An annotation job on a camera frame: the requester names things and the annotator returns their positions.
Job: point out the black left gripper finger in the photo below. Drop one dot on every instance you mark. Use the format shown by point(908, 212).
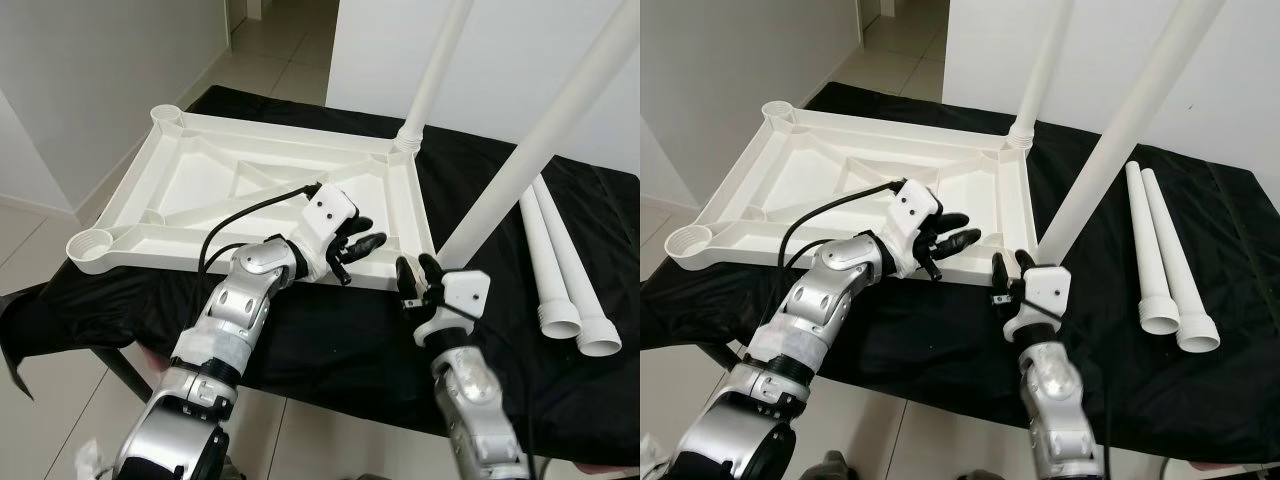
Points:
point(950, 225)
point(960, 243)
point(367, 247)
point(356, 230)

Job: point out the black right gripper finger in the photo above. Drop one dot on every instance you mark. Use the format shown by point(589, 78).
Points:
point(1024, 270)
point(432, 275)
point(1000, 275)
point(407, 278)

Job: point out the white plastic table leg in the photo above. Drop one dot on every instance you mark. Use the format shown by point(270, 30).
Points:
point(590, 310)
point(540, 136)
point(430, 75)
point(1190, 305)
point(1130, 123)
point(1155, 270)
point(1040, 75)
point(550, 270)

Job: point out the white plastic table top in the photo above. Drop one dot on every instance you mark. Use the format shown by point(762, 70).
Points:
point(790, 165)
point(180, 170)

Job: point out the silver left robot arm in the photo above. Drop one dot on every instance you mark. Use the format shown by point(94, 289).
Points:
point(240, 290)
point(830, 290)

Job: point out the black cloth table cover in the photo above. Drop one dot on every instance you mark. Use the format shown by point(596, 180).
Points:
point(940, 370)
point(330, 370)

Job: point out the grey robot right leg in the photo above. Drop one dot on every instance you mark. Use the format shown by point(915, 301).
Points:
point(982, 474)
point(375, 476)

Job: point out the grey robot leg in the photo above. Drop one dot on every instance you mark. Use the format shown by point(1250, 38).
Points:
point(225, 470)
point(982, 474)
point(830, 467)
point(375, 476)

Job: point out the grey robot left leg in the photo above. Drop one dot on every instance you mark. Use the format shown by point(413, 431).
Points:
point(830, 467)
point(225, 470)

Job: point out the crumpled white plastic wrap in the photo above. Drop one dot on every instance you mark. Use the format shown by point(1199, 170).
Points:
point(100, 462)

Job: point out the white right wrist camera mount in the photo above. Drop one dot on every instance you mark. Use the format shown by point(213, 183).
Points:
point(460, 295)
point(1045, 290)

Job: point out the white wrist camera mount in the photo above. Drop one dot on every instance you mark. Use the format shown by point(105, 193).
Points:
point(460, 295)
point(915, 205)
point(1045, 290)
point(330, 210)

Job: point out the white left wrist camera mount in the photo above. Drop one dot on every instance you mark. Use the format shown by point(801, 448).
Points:
point(330, 210)
point(915, 205)

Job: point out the black metal table frame bar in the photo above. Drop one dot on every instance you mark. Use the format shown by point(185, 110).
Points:
point(725, 360)
point(120, 372)

